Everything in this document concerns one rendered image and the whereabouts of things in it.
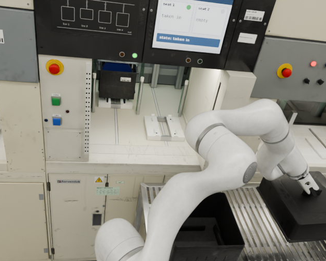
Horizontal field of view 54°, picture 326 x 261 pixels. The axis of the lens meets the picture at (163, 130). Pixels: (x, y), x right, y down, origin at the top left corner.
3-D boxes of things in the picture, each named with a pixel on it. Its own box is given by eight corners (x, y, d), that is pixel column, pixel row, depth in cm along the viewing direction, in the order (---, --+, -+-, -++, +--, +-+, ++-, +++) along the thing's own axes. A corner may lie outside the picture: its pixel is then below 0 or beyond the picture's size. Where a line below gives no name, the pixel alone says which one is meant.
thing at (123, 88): (95, 103, 195) (97, 53, 177) (96, 87, 211) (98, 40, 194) (135, 105, 200) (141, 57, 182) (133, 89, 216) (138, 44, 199)
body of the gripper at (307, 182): (313, 173, 115) (323, 188, 122) (298, 155, 124) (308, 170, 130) (295, 184, 117) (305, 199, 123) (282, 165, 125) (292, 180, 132)
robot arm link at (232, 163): (120, 260, 96) (150, 308, 85) (91, 259, 86) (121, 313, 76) (227, 130, 91) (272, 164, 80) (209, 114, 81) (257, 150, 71)
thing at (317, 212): (287, 243, 121) (301, 220, 114) (255, 187, 145) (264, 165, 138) (352, 238, 129) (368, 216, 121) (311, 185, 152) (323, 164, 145)
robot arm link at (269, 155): (248, 161, 95) (271, 187, 119) (295, 131, 91) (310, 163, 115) (233, 139, 100) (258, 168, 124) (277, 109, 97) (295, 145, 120)
